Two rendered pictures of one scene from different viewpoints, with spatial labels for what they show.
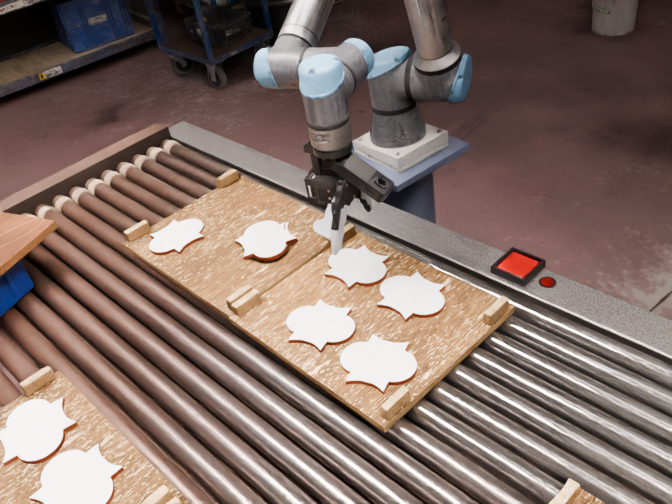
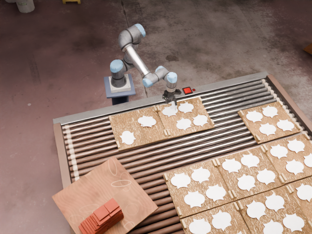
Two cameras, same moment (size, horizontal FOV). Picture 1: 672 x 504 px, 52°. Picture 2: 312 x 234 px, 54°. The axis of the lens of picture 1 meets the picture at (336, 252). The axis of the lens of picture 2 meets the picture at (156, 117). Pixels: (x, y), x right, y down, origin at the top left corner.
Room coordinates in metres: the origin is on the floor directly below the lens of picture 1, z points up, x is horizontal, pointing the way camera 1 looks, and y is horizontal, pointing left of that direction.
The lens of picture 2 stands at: (0.70, 1.60, 2.96)
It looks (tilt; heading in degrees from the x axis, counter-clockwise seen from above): 51 degrees down; 288
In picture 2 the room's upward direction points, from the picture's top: 3 degrees clockwise
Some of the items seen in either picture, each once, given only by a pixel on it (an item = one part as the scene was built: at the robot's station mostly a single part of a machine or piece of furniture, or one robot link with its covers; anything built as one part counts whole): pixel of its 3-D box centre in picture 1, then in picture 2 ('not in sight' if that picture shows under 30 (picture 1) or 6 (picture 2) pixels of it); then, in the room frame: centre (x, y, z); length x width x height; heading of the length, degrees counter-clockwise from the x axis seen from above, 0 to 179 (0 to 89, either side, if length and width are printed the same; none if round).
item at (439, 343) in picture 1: (367, 314); (184, 116); (0.96, -0.04, 0.93); 0.41 x 0.35 x 0.02; 38
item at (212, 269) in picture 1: (235, 238); (137, 127); (1.29, 0.22, 0.93); 0.41 x 0.35 x 0.02; 39
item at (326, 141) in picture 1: (329, 133); (171, 87); (1.10, -0.03, 1.24); 0.08 x 0.08 x 0.05
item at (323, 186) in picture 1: (333, 171); (169, 94); (1.11, -0.02, 1.16); 0.09 x 0.08 x 0.12; 56
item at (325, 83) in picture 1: (324, 91); (171, 80); (1.11, -0.03, 1.32); 0.09 x 0.08 x 0.11; 149
